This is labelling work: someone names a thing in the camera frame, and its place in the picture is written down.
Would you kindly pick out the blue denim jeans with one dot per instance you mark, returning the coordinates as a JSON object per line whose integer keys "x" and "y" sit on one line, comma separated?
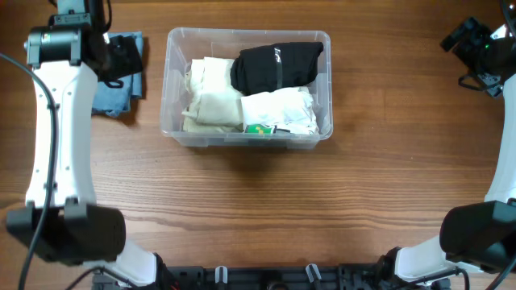
{"x": 112, "y": 99}

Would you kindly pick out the clear plastic storage bin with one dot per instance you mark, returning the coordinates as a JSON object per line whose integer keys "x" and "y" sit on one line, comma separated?
{"x": 187, "y": 43}

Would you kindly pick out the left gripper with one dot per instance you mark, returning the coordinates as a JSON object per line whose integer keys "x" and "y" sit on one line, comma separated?
{"x": 131, "y": 60}

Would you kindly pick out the black garment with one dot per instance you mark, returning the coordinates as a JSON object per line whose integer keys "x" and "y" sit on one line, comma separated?
{"x": 276, "y": 66}

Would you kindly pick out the white t-shirt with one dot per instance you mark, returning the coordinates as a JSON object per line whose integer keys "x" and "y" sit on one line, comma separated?
{"x": 289, "y": 109}

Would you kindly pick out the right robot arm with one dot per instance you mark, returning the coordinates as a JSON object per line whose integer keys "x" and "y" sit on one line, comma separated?
{"x": 479, "y": 237}

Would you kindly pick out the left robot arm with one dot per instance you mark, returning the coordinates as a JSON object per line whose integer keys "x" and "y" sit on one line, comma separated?
{"x": 61, "y": 221}

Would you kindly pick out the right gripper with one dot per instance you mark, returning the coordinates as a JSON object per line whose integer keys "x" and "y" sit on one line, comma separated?
{"x": 479, "y": 34}

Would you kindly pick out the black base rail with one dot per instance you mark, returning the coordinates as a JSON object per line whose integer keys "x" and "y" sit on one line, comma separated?
{"x": 342, "y": 277}

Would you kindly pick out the cream cloth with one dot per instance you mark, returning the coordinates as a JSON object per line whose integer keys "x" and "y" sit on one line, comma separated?
{"x": 215, "y": 106}

